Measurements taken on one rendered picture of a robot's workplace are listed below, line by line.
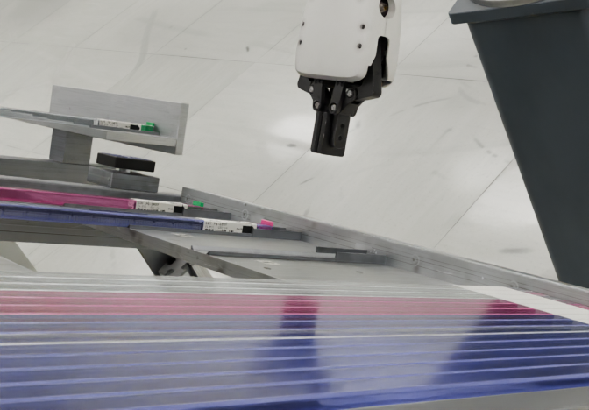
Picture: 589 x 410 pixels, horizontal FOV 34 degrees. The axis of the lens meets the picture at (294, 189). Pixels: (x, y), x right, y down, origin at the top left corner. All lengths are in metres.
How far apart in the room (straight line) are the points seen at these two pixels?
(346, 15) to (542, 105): 0.45
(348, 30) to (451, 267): 0.25
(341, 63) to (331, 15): 0.05
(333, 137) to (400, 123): 1.56
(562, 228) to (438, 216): 0.71
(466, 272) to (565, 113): 0.55
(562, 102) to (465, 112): 1.15
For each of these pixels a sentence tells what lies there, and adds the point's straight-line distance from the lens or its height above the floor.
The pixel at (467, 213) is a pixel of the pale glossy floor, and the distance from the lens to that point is 2.09.
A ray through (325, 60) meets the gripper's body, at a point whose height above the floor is 0.84.
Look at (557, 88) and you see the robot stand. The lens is 1.28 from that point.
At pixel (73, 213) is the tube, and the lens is 0.78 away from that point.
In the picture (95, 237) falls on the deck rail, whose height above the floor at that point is 0.76.
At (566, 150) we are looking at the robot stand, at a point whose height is 0.47.
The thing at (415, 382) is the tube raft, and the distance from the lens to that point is 0.38.
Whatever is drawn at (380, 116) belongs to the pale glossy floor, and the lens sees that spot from 2.55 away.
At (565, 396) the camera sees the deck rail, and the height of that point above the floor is 0.92.
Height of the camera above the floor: 1.22
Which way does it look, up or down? 30 degrees down
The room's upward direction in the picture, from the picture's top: 27 degrees counter-clockwise
